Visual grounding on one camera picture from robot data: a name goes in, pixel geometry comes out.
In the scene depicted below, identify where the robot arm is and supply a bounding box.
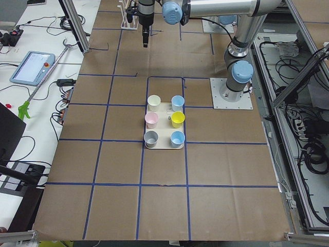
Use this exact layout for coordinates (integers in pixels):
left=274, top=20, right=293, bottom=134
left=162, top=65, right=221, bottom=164
left=162, top=0, right=281, bottom=102
left=137, top=0, right=155, bottom=48

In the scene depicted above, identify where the reacher grabber tool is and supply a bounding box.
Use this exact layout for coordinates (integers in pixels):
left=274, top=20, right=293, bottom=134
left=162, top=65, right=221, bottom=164
left=18, top=39, right=76, bottom=120

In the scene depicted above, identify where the cream serving tray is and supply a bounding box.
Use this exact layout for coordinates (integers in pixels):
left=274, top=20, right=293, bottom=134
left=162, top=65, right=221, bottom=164
left=144, top=103, right=185, bottom=150

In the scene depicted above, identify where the light blue cup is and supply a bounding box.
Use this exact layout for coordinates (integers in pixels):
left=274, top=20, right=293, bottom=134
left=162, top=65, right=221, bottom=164
left=170, top=131, right=185, bottom=148
left=171, top=95, right=185, bottom=112

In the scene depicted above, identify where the yellow cup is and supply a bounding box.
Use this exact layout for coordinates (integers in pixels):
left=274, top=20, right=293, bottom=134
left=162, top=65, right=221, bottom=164
left=171, top=112, right=185, bottom=129

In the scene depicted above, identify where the teach pendant tablet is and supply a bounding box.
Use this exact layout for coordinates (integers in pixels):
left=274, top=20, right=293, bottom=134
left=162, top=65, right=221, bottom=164
left=9, top=51, right=56, bottom=86

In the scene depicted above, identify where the white ikea cup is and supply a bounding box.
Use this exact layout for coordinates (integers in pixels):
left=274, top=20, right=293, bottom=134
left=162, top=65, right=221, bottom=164
left=147, top=95, right=161, bottom=112

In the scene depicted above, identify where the black power adapter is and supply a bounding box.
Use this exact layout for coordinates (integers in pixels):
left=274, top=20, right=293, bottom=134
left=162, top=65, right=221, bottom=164
left=56, top=79, right=76, bottom=87

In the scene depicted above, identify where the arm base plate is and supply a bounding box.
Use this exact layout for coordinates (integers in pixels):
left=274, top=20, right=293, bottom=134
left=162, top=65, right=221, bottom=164
left=210, top=78, right=253, bottom=110

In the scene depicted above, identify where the pink cup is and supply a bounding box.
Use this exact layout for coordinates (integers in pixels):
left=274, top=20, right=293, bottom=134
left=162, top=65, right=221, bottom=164
left=144, top=112, right=159, bottom=129

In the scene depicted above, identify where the white wire cup rack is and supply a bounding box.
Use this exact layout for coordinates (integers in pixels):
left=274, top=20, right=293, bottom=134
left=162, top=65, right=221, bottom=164
left=117, top=0, right=138, bottom=30

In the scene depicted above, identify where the grey cup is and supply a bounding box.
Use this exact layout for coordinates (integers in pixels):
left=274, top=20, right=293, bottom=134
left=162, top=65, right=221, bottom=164
left=143, top=131, right=158, bottom=148

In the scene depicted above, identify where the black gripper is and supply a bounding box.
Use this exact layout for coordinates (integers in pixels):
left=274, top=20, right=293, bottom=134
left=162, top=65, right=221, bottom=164
left=140, top=13, right=154, bottom=48

